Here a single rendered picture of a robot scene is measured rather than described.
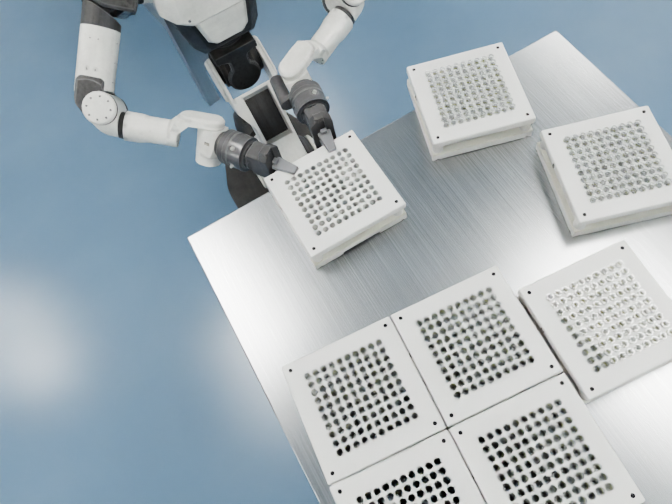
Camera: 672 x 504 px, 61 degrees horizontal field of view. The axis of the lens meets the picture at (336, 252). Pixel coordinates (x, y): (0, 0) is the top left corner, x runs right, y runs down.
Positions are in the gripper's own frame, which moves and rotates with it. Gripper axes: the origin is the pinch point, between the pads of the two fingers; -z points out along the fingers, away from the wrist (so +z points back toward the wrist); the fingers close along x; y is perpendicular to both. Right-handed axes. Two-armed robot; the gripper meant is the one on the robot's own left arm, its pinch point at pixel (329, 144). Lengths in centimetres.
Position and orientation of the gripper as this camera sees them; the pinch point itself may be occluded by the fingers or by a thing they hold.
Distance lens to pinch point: 140.3
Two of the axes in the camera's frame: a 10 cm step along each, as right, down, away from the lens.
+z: -3.6, -8.2, 4.3
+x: 1.4, 4.1, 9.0
